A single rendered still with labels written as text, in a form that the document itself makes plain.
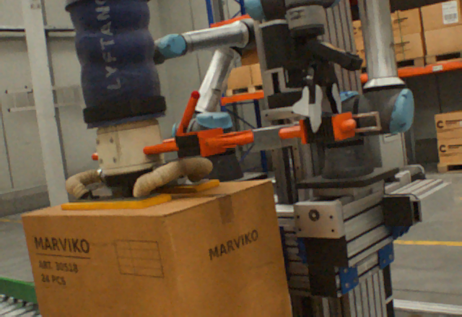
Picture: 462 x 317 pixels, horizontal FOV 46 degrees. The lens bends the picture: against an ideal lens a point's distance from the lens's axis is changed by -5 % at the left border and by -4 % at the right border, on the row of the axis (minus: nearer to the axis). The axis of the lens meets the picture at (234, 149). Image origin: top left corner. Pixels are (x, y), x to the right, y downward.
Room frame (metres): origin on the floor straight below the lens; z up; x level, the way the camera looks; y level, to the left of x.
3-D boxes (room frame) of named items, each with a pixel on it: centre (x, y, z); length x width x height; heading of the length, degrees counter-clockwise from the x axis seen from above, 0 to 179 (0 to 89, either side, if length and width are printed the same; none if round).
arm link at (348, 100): (1.60, -0.32, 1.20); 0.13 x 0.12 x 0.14; 57
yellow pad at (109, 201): (1.44, 0.33, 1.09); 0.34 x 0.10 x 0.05; 52
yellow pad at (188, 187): (1.59, 0.21, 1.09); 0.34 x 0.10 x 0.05; 52
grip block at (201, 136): (1.36, 0.08, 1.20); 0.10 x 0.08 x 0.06; 142
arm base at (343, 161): (1.61, -0.31, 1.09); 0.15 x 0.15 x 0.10
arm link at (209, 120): (1.94, 0.06, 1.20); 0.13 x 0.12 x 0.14; 38
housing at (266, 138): (1.23, -0.09, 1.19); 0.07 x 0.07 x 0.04; 52
